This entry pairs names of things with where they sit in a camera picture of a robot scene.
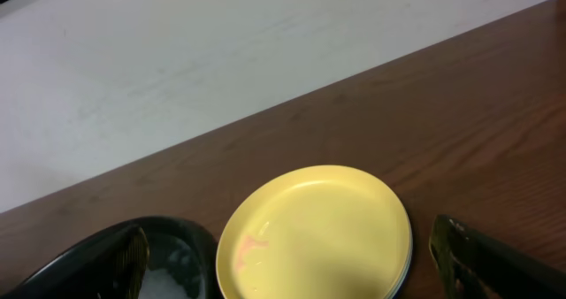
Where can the round black tray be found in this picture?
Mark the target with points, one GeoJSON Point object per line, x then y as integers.
{"type": "Point", "coordinates": [181, 259]}

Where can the yellow plate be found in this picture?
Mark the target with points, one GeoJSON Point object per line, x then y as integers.
{"type": "Point", "coordinates": [324, 231]}

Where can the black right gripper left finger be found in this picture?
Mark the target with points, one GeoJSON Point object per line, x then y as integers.
{"type": "Point", "coordinates": [110, 264]}

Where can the mint green plate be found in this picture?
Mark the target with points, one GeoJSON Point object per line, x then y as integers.
{"type": "Point", "coordinates": [394, 292]}

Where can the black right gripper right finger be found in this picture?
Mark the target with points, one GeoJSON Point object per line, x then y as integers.
{"type": "Point", "coordinates": [474, 265]}

